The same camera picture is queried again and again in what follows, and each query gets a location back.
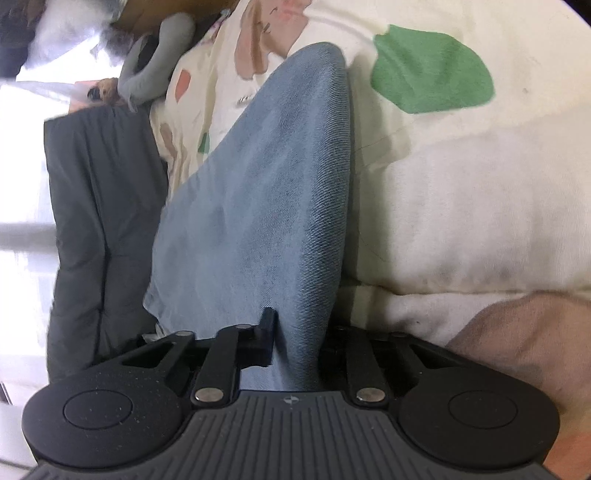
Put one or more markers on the brown cardboard barrier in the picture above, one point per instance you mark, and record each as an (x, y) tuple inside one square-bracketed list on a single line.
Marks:
[(141, 16)]

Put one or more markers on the grey neck pillow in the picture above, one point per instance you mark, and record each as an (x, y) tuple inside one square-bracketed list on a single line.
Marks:
[(175, 33)]

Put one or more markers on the cream bear print bedsheet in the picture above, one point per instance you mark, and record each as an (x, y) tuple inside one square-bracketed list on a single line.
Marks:
[(468, 221)]

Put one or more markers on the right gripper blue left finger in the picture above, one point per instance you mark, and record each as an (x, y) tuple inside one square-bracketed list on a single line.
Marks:
[(222, 358)]

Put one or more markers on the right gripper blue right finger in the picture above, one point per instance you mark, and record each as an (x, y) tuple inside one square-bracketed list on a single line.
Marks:
[(347, 363)]

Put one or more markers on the light blue denim pants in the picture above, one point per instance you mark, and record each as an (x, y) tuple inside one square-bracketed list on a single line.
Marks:
[(263, 222)]

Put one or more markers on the white fluffy pillow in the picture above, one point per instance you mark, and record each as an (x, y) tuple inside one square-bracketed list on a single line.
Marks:
[(70, 44)]

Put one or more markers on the small teddy bear toy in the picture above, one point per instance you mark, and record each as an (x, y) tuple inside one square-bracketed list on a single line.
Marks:
[(105, 91)]

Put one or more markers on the dark grey duvet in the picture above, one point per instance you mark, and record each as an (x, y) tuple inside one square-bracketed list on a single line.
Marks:
[(108, 186)]

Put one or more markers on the black garment inside neck pillow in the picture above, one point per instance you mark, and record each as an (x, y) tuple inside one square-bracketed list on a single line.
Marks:
[(150, 42)]

